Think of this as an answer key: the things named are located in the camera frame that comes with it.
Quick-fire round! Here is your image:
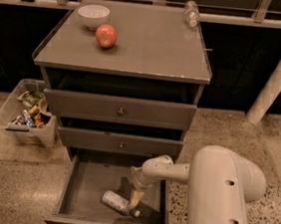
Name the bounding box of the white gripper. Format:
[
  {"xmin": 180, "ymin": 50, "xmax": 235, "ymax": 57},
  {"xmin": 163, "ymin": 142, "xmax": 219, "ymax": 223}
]
[{"xmin": 130, "ymin": 166, "xmax": 153, "ymax": 207}]

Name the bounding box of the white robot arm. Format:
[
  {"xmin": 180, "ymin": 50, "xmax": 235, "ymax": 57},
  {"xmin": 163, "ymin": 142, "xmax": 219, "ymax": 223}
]
[{"xmin": 132, "ymin": 145, "xmax": 266, "ymax": 224}]

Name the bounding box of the grey bottom drawer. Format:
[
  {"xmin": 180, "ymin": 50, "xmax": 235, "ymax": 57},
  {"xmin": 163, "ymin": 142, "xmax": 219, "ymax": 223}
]
[{"xmin": 46, "ymin": 149, "xmax": 169, "ymax": 224}]

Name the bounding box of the grey drawer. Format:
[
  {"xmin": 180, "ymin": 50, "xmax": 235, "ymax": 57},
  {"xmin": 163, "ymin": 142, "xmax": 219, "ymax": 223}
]
[
  {"xmin": 58, "ymin": 126, "xmax": 183, "ymax": 156},
  {"xmin": 44, "ymin": 88, "xmax": 197, "ymax": 130},
  {"xmin": 46, "ymin": 149, "xmax": 169, "ymax": 224}
]

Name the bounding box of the grey middle drawer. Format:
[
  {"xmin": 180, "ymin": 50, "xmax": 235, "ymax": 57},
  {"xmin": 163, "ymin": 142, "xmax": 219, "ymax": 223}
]
[{"xmin": 58, "ymin": 126, "xmax": 183, "ymax": 156}]

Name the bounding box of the grey drawer cabinet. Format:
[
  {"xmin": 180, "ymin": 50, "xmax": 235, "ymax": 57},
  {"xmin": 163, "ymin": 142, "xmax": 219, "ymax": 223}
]
[{"xmin": 22, "ymin": 0, "xmax": 220, "ymax": 173}]

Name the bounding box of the grey top drawer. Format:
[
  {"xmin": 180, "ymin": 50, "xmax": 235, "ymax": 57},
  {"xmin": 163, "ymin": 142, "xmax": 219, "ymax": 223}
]
[{"xmin": 44, "ymin": 88, "xmax": 197, "ymax": 130}]

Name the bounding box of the brown snack packet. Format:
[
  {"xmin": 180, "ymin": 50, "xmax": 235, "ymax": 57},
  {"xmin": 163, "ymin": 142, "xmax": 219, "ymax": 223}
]
[{"xmin": 34, "ymin": 113, "xmax": 51, "ymax": 128}]

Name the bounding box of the clear plastic storage bin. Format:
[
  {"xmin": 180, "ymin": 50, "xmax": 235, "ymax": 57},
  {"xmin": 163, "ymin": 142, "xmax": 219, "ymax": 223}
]
[{"xmin": 0, "ymin": 79, "xmax": 57, "ymax": 147}]

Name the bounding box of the blue snack packet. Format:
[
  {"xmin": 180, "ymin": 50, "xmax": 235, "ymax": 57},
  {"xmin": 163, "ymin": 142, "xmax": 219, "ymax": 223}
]
[{"xmin": 10, "ymin": 110, "xmax": 34, "ymax": 127}]

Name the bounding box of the green snack bag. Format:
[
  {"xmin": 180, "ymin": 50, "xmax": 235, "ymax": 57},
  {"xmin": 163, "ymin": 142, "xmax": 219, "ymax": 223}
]
[{"xmin": 18, "ymin": 91, "xmax": 44, "ymax": 108}]

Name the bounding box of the red apple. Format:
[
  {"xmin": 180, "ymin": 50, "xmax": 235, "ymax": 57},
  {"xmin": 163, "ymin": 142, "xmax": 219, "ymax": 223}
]
[{"xmin": 96, "ymin": 24, "xmax": 118, "ymax": 49}]

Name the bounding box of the white bowl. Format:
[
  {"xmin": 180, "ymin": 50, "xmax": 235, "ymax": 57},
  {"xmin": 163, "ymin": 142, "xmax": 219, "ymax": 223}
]
[{"xmin": 78, "ymin": 4, "xmax": 110, "ymax": 30}]

